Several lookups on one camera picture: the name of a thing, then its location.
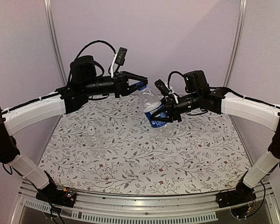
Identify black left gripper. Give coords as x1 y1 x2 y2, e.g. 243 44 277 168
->
82 71 148 98

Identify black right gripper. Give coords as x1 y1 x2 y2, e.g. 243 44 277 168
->
149 91 201 123

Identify blue label plastic bottle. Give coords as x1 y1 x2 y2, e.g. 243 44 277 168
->
138 85 174 139

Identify blue bottle cap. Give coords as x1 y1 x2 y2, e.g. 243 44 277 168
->
136 82 147 91

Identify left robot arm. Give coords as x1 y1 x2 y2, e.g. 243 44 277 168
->
0 56 148 203

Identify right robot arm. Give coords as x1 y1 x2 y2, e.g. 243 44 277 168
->
151 70 280 203

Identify clear empty plastic bottle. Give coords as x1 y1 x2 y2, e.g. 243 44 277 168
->
85 126 106 159

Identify floral patterned table mat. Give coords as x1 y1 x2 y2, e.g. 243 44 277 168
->
39 96 251 195

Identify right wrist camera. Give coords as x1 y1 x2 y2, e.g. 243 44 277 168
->
154 79 179 104

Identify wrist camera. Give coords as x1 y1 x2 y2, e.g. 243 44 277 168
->
110 47 127 77
154 79 179 104

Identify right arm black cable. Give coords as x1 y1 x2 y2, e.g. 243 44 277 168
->
167 71 186 88

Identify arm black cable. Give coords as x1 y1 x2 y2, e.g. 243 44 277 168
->
66 40 117 82
167 71 186 88

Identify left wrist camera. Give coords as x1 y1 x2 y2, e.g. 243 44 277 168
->
110 47 127 77

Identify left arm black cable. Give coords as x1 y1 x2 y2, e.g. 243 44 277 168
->
66 40 117 82

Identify aluminium front frame rail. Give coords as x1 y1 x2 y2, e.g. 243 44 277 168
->
10 184 280 224

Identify right aluminium corner post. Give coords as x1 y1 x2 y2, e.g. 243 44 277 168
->
223 0 247 87

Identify aluminium corner post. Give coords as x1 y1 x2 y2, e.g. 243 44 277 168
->
43 0 67 85
223 0 247 87

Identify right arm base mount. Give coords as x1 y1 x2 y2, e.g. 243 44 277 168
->
216 180 256 208

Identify left aluminium corner post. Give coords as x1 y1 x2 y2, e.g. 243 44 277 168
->
43 0 67 85

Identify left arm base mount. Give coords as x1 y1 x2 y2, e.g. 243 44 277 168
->
36 172 77 208

